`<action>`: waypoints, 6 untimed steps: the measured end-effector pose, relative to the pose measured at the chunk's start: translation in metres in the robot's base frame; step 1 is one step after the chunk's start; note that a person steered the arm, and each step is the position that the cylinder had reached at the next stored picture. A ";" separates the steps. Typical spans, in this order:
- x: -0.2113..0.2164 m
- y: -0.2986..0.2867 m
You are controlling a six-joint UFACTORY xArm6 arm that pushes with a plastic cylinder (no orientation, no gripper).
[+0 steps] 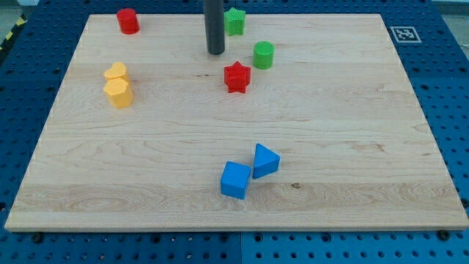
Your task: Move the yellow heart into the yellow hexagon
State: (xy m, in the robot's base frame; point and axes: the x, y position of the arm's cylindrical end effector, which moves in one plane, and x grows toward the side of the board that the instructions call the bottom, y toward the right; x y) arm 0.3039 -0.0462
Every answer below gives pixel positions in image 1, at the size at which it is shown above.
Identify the green star block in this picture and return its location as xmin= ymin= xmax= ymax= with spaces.
xmin=224 ymin=7 xmax=245 ymax=36

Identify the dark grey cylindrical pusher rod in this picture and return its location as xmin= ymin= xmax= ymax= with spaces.
xmin=203 ymin=0 xmax=225 ymax=55

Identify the red star block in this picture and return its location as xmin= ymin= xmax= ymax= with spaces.
xmin=224 ymin=61 xmax=251 ymax=94

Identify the blue cube block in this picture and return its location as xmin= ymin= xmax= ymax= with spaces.
xmin=220 ymin=161 xmax=251 ymax=199

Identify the black bolt front right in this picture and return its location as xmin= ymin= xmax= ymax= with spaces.
xmin=437 ymin=230 xmax=451 ymax=241

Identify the white fiducial marker tag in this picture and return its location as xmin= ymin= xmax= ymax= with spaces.
xmin=390 ymin=26 xmax=421 ymax=43

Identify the light wooden board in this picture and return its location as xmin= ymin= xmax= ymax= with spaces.
xmin=5 ymin=14 xmax=468 ymax=232

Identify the green cylinder block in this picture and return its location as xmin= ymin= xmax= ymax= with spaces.
xmin=253 ymin=41 xmax=275 ymax=70

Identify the black bolt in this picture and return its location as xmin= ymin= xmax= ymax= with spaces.
xmin=437 ymin=230 xmax=451 ymax=241
xmin=31 ymin=232 xmax=44 ymax=244

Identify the yellow heart block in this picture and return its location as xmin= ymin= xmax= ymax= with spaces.
xmin=103 ymin=62 xmax=130 ymax=82

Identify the blue triangle block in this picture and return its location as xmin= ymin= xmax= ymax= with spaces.
xmin=252 ymin=143 xmax=281 ymax=179

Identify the black bolt front left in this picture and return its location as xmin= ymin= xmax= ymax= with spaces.
xmin=31 ymin=232 xmax=44 ymax=244

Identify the red cylinder block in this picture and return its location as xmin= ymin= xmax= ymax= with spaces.
xmin=116 ymin=8 xmax=140 ymax=34

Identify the yellow hexagon block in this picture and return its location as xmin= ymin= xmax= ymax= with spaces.
xmin=103 ymin=78 xmax=133 ymax=109

